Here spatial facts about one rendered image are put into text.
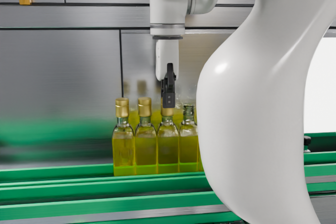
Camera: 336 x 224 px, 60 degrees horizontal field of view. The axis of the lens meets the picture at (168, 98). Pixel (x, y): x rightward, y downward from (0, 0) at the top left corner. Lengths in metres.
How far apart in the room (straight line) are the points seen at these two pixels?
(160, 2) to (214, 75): 0.45
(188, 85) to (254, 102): 0.64
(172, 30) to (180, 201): 0.39
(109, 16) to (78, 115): 0.31
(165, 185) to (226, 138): 0.53
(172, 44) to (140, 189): 0.37
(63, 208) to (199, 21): 0.60
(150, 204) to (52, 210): 0.22
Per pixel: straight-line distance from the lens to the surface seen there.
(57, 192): 0.79
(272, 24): 0.26
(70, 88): 0.91
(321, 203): 0.97
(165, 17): 0.68
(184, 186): 0.78
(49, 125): 0.96
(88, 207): 0.72
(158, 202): 0.71
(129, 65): 0.85
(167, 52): 0.68
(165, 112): 0.74
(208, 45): 0.87
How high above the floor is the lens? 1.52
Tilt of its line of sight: 15 degrees down
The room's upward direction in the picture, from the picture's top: straight up
